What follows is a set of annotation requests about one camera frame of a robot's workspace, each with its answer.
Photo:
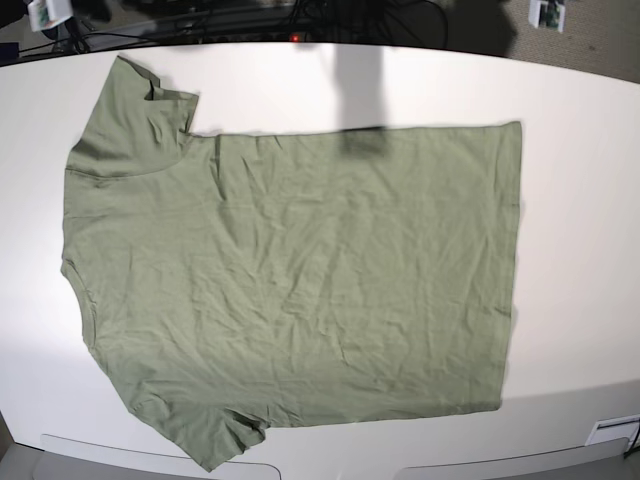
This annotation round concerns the black power strip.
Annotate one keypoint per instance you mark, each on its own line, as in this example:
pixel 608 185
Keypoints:
pixel 254 36

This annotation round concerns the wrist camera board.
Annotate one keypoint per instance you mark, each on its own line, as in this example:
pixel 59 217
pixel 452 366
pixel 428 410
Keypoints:
pixel 47 14
pixel 549 14

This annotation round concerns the green T-shirt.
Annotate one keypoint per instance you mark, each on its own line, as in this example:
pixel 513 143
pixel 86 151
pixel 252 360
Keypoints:
pixel 235 283

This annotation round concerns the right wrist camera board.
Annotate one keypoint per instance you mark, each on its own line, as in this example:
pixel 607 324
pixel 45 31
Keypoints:
pixel 47 14

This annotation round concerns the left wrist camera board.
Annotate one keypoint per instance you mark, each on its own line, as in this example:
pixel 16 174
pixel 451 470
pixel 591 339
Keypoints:
pixel 549 14

